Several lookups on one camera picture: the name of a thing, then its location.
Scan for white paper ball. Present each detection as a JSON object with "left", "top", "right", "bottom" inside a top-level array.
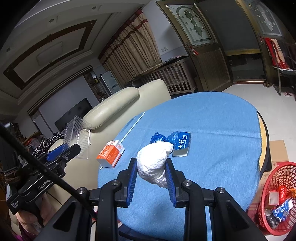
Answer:
[{"left": 137, "top": 141, "right": 173, "bottom": 188}]

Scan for blue snack bag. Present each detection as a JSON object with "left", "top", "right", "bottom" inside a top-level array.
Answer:
[{"left": 151, "top": 132, "right": 191, "bottom": 157}]

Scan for clear plastic tray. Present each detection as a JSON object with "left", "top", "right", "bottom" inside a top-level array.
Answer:
[{"left": 63, "top": 115, "right": 92, "bottom": 159}]

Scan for person's left hand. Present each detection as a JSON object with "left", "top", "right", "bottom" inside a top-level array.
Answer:
[{"left": 16, "top": 210, "right": 51, "bottom": 235}]

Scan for black white patterned cushion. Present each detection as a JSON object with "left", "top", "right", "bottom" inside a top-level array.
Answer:
[{"left": 32, "top": 133, "right": 64, "bottom": 158}]

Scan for orange white carton box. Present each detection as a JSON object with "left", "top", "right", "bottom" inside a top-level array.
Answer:
[{"left": 96, "top": 140, "right": 125, "bottom": 168}]

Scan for white thin stick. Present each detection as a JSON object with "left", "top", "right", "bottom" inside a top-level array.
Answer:
[{"left": 120, "top": 112, "right": 145, "bottom": 143}]

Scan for blue round table cloth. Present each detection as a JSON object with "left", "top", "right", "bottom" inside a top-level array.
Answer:
[{"left": 98, "top": 92, "right": 261, "bottom": 240}]

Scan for cream leather sofa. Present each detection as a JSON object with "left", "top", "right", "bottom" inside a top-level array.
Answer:
[{"left": 63, "top": 79, "right": 171, "bottom": 189}]

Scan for white wooden crib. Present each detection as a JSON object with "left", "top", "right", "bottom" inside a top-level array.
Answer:
[{"left": 132, "top": 55, "right": 197, "bottom": 95}]

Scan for red plastic mesh basket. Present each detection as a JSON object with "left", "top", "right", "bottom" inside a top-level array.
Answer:
[{"left": 255, "top": 162, "right": 295, "bottom": 236}]

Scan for beige curtain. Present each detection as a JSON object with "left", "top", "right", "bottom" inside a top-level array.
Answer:
[{"left": 98, "top": 9, "right": 162, "bottom": 86}]

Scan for dark wooden door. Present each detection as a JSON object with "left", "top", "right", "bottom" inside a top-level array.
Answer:
[{"left": 156, "top": 1, "right": 233, "bottom": 91}]

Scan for red clothes on rack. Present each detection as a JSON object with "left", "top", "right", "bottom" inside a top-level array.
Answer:
[{"left": 264, "top": 38, "right": 290, "bottom": 70}]

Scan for black cable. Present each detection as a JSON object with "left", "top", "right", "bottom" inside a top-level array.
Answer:
[{"left": 0, "top": 122, "right": 98, "bottom": 220}]

